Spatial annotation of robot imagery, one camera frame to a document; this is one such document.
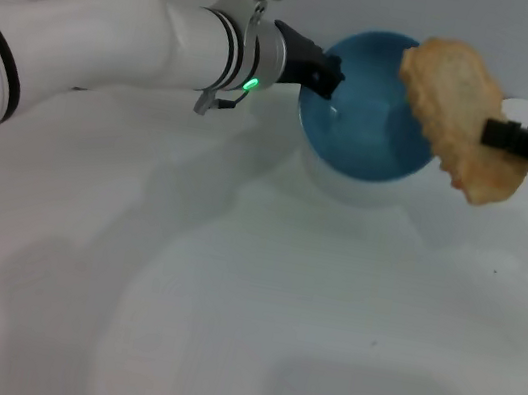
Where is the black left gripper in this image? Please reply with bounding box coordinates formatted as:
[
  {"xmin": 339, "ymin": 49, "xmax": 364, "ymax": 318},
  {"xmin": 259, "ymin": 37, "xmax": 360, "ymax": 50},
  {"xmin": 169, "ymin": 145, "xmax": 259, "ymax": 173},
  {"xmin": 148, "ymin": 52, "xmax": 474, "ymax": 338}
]
[{"xmin": 263, "ymin": 18, "xmax": 355, "ymax": 103}]

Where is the blue bowl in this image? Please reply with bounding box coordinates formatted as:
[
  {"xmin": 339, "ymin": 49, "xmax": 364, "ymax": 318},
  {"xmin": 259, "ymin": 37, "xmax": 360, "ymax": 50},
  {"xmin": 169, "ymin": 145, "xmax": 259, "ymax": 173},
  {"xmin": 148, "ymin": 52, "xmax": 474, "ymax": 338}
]
[{"xmin": 283, "ymin": 18, "xmax": 456, "ymax": 218}]

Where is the golden brown bread loaf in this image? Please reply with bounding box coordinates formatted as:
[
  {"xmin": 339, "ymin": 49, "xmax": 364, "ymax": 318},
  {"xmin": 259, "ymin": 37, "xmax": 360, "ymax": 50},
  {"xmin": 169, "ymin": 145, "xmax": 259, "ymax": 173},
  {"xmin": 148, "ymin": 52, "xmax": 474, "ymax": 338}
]
[{"xmin": 379, "ymin": 31, "xmax": 528, "ymax": 214}]

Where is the silver camera mounting bracket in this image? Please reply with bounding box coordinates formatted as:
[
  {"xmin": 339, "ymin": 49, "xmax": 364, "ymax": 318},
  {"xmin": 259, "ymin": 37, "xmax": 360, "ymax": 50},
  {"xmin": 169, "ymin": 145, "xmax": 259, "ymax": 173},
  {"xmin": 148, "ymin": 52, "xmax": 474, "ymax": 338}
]
[{"xmin": 208, "ymin": 0, "xmax": 270, "ymax": 39}]

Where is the grey wrist connector with cable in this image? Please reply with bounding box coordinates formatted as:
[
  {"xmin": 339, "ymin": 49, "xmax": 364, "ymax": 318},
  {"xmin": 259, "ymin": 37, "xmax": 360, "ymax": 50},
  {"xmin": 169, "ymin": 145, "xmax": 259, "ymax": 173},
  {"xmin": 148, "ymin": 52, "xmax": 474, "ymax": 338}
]
[{"xmin": 193, "ymin": 82, "xmax": 253, "ymax": 124}]

